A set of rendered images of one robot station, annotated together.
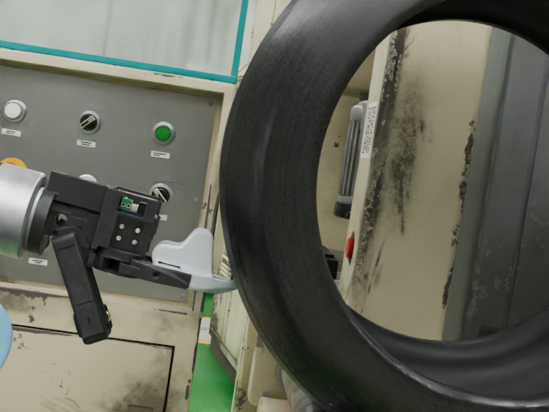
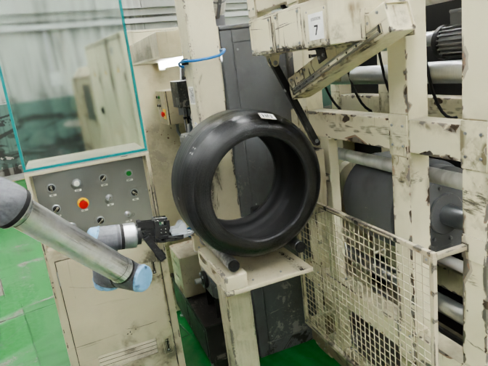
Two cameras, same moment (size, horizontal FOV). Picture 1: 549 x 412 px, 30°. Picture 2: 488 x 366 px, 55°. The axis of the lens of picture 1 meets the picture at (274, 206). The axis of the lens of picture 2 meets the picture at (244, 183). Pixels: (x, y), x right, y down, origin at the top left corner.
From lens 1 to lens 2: 80 cm
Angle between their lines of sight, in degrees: 20
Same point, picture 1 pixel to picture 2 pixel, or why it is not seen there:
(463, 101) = not seen: hidden behind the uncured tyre
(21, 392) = not seen: hidden behind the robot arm
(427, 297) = (233, 204)
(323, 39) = (202, 170)
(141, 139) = (122, 177)
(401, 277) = (224, 201)
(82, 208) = (148, 228)
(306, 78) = (202, 181)
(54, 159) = (95, 193)
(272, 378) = (199, 242)
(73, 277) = (153, 247)
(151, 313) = not seen: hidden behind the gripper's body
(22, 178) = (131, 227)
